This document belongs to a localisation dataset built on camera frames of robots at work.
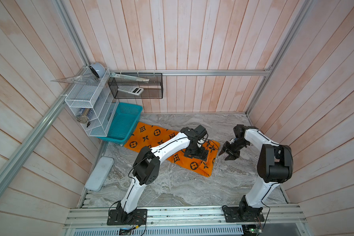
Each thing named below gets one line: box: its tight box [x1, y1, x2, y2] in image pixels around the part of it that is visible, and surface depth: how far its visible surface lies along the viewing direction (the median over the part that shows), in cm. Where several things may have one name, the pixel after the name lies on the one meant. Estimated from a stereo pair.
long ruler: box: [110, 72, 150, 83], surface depth 92 cm
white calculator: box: [117, 86, 145, 96], surface depth 100 cm
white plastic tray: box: [84, 156, 115, 192], surface depth 87 cm
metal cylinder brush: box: [76, 108, 90, 124], surface depth 78 cm
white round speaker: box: [89, 62, 106, 79], surface depth 85 cm
